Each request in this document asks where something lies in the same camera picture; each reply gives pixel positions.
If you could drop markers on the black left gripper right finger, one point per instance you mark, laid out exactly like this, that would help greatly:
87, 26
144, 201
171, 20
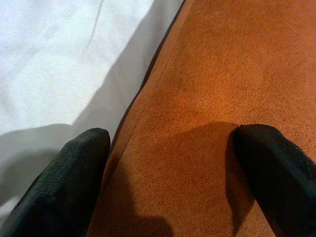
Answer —
279, 177

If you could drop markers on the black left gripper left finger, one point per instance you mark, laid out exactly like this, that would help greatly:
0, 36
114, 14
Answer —
61, 187

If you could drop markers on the orange fleece blanket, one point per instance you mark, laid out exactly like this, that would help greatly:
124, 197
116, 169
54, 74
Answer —
209, 86

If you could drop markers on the white bed sheet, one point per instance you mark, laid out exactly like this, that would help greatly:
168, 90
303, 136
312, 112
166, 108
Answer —
61, 61

